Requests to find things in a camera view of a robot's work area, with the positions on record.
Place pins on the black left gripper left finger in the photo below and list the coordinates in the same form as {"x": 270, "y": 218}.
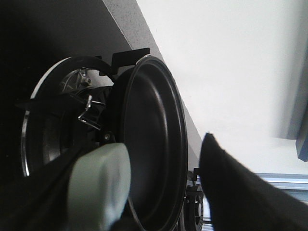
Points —
{"x": 38, "y": 202}

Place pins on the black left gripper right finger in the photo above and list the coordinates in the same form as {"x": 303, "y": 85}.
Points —
{"x": 239, "y": 200}

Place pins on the black frying pan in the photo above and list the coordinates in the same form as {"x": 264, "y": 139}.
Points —
{"x": 139, "y": 181}

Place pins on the black left gas burner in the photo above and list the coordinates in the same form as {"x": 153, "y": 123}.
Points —
{"x": 46, "y": 131}

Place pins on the black glass gas stove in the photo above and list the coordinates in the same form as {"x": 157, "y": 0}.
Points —
{"x": 34, "y": 35}

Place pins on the wire pan support stand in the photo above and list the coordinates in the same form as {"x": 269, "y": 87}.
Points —
{"x": 87, "y": 111}

